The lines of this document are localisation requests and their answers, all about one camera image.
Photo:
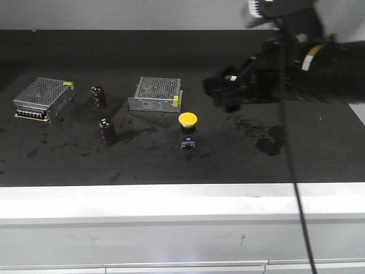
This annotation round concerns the mesh power supply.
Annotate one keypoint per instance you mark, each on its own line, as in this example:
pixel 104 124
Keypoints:
pixel 157 94
pixel 44 99

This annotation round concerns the yellow mushroom push button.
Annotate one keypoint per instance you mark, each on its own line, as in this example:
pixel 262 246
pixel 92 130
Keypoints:
pixel 187 121

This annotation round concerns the left mesh power supply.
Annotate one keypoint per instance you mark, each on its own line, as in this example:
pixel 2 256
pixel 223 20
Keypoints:
pixel 44 99

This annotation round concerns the front brown capacitor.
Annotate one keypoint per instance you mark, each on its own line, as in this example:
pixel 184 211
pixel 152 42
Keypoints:
pixel 107 131

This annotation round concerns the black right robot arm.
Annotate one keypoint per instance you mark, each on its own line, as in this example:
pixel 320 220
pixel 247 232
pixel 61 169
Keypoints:
pixel 300 64

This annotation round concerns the white cabinet drawer front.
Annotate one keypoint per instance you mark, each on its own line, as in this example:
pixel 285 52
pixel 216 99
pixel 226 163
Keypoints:
pixel 152 244

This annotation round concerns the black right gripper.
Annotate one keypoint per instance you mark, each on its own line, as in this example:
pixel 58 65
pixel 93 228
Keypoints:
pixel 270 80

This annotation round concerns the rear brown capacitor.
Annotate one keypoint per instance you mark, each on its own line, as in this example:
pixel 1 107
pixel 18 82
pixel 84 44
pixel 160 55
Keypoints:
pixel 99 97

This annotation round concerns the right mesh power supply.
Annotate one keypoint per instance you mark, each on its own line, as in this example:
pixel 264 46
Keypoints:
pixel 157 94

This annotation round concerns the brown capacitor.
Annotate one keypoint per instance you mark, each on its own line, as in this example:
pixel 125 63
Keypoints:
pixel 99 97
pixel 107 131

